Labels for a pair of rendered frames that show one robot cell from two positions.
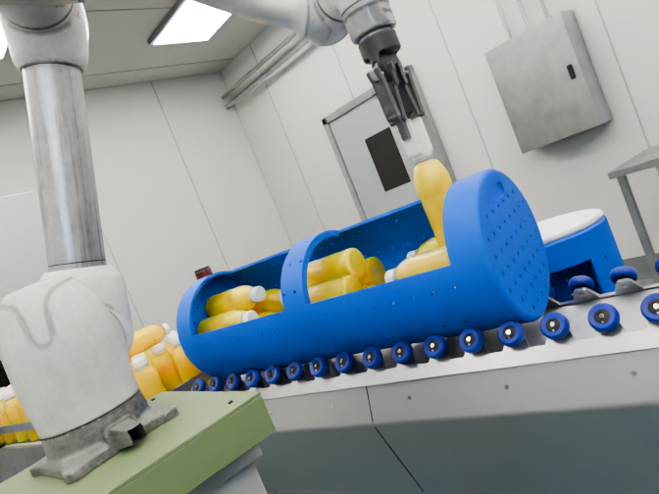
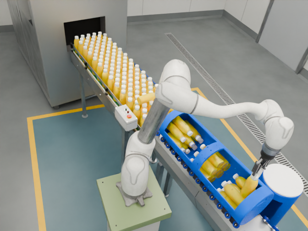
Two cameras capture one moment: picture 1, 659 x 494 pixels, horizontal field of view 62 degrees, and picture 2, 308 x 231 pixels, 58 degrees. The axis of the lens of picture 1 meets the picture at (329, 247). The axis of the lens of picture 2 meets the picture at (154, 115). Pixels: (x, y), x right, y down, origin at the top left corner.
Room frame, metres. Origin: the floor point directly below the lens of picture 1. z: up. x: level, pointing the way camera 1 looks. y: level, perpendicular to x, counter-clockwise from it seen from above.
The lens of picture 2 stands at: (-0.09, 0.14, 2.60)
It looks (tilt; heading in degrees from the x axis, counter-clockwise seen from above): 42 degrees down; 14
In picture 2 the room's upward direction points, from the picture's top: 7 degrees clockwise
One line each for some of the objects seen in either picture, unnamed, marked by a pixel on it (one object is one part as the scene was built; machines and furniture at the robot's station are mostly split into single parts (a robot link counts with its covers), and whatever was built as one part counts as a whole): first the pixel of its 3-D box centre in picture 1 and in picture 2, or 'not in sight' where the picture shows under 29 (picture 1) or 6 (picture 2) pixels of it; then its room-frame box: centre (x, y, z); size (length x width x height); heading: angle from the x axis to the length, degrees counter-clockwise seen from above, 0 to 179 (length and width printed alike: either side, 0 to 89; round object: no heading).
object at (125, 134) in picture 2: not in sight; (124, 160); (1.46, 0.75, 0.50); 0.04 x 0.04 x 1.00; 51
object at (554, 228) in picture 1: (542, 231); (283, 179); (1.34, -0.50, 1.03); 0.28 x 0.28 x 0.01
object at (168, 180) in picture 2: not in sight; (169, 177); (1.57, 0.31, 0.31); 0.06 x 0.06 x 0.63; 51
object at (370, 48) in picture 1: (384, 60); (266, 156); (1.04, -0.23, 1.49); 0.08 x 0.07 x 0.09; 141
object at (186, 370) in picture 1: (189, 369); not in sight; (1.68, 0.54, 0.99); 0.07 x 0.07 x 0.19
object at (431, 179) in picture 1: (439, 200); (250, 186); (1.04, -0.23, 1.21); 0.07 x 0.07 x 0.19
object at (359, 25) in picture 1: (370, 23); (272, 146); (1.04, -0.23, 1.57); 0.09 x 0.09 x 0.06
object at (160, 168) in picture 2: not in sight; (157, 183); (1.46, 0.40, 0.31); 0.06 x 0.06 x 0.63; 51
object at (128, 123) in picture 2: not in sight; (125, 117); (1.46, 0.75, 1.05); 0.20 x 0.10 x 0.10; 51
